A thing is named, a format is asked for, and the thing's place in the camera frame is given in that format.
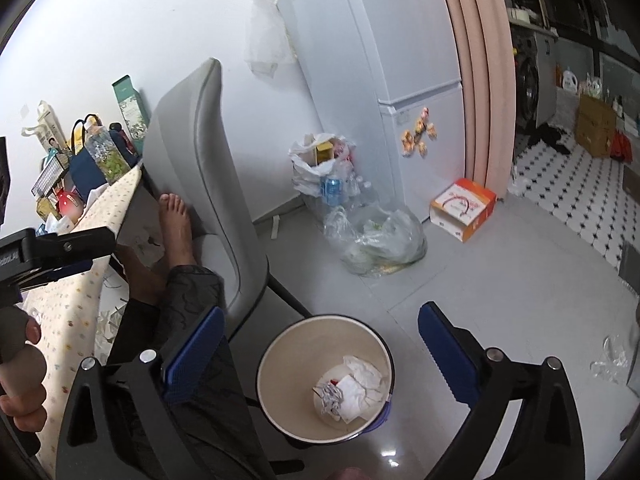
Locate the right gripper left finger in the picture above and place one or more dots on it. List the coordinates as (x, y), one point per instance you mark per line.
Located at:
(187, 354)

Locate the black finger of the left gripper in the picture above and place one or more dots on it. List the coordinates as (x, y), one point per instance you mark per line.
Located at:
(30, 261)

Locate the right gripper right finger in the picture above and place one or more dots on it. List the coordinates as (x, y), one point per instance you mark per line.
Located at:
(455, 351)

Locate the white tissue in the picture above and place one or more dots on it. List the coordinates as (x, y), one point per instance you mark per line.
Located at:
(360, 391)

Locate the printed paper wrapper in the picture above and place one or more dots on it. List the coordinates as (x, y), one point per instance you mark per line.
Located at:
(329, 398)

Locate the white trash bin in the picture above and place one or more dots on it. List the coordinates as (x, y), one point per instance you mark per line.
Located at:
(307, 353)

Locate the clear plastic trash bag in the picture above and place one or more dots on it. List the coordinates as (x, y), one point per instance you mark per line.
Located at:
(375, 239)

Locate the white plastic bag with trash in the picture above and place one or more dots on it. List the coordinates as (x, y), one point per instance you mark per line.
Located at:
(325, 172)

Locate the person's left hand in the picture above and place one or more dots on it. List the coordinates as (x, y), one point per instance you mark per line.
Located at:
(22, 382)

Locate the red white vase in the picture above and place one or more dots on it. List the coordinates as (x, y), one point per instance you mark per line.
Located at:
(70, 205)

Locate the dotted cream tablecloth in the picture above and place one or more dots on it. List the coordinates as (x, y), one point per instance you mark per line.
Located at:
(67, 311)

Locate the navy lunch bag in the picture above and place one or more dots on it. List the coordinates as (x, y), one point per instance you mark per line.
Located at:
(85, 175)

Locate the clear bottle with herbs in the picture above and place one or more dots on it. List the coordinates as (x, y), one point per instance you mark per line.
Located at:
(106, 154)

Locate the white paper gift bag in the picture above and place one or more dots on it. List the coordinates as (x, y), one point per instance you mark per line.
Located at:
(40, 123)

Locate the person's bare foot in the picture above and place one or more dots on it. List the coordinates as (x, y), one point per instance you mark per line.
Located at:
(175, 226)

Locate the orange white cardboard box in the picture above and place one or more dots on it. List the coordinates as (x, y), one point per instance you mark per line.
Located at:
(462, 208)

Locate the green tall box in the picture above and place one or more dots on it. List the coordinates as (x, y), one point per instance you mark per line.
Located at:
(133, 111)

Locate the grey chair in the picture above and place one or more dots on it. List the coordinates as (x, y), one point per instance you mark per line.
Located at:
(186, 152)

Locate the brown cardboard carton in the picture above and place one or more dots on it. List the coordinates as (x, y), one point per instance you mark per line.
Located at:
(595, 126)

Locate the hanging plastic bag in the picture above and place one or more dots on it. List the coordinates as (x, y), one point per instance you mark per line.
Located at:
(268, 45)

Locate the white refrigerator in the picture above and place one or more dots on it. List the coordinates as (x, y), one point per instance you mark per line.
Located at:
(385, 75)

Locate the pink curtain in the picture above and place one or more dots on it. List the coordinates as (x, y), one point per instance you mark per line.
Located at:
(483, 38)

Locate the wire mesh basket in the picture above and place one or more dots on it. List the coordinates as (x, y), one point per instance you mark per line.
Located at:
(54, 168)

